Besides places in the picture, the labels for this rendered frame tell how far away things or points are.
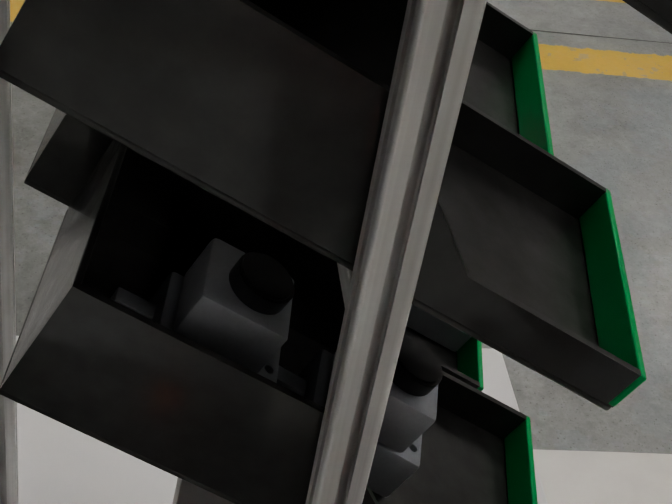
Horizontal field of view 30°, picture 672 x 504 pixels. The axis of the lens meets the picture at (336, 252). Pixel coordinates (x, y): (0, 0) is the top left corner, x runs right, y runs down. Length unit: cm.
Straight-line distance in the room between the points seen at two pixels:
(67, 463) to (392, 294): 69
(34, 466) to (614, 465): 53
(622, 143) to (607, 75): 35
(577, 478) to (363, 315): 76
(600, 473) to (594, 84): 246
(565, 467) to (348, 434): 71
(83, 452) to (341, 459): 63
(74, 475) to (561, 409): 155
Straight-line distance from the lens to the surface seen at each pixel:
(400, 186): 42
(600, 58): 372
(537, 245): 58
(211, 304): 56
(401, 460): 61
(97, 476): 111
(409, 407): 59
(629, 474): 122
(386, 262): 44
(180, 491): 67
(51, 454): 112
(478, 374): 74
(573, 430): 249
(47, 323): 52
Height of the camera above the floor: 170
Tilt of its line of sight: 39 degrees down
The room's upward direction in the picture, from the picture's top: 11 degrees clockwise
